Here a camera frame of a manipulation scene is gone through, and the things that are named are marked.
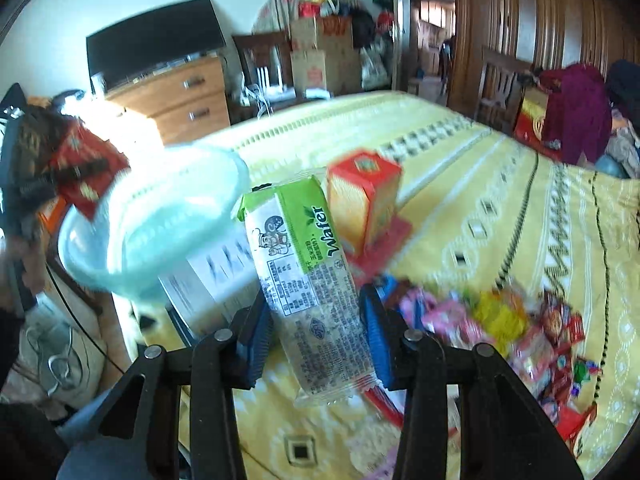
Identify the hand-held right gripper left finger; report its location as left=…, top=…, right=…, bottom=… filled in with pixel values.
left=57, top=291, right=275, bottom=480

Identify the wooden wardrobe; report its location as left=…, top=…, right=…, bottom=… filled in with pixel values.
left=452, top=0, right=640, bottom=121

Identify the white sneaker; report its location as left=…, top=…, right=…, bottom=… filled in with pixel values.
left=22, top=304, right=108, bottom=411

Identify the pile of colourful snack packets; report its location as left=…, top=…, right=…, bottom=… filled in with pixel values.
left=382, top=274, right=601, bottom=443

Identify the maroon garment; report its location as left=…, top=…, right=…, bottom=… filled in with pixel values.
left=536, top=62, right=614, bottom=166

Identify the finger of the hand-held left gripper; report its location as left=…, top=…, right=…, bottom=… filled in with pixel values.
left=50, top=157, right=112, bottom=184

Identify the orange cracker box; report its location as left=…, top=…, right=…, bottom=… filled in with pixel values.
left=326, top=149, right=404, bottom=257

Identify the white cardboard box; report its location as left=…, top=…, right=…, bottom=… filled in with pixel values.
left=159, top=237, right=263, bottom=342

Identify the person's left hand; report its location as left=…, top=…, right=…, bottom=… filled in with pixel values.
left=0, top=234, right=47, bottom=312

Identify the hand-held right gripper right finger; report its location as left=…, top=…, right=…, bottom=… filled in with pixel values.
left=359, top=282, right=585, bottom=480

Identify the dark wooden chair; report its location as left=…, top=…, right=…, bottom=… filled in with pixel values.
left=474, top=46, right=535, bottom=135
left=232, top=30, right=296, bottom=111

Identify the green wafer packet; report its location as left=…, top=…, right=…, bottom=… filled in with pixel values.
left=236, top=175, right=386, bottom=408

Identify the white plastic bag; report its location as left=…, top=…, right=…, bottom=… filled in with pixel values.
left=360, top=42, right=394, bottom=90

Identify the red gift box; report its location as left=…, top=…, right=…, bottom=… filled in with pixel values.
left=514, top=85, right=562, bottom=150

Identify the black television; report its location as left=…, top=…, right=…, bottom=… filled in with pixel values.
left=86, top=0, right=227, bottom=93

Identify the brown cardboard box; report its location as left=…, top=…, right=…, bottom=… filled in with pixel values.
left=290, top=49, right=362, bottom=95
left=290, top=16, right=354, bottom=53

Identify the red snack packet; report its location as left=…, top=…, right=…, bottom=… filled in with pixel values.
left=47, top=120, right=131, bottom=221

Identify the clear plastic bowl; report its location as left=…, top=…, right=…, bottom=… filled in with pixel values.
left=57, top=142, right=251, bottom=302

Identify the wooden dresser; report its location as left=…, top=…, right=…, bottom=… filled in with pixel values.
left=102, top=55, right=232, bottom=147

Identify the flat red packet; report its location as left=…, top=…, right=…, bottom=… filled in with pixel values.
left=350, top=216, right=414, bottom=275

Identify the floral round tabletop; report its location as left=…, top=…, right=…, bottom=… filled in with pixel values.
left=250, top=0, right=383, bottom=36

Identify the yellow patterned blanket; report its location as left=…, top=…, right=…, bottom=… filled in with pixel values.
left=112, top=89, right=640, bottom=480

